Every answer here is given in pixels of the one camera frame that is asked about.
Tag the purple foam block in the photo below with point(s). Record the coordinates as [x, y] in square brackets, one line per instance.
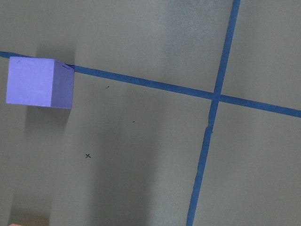
[39, 82]

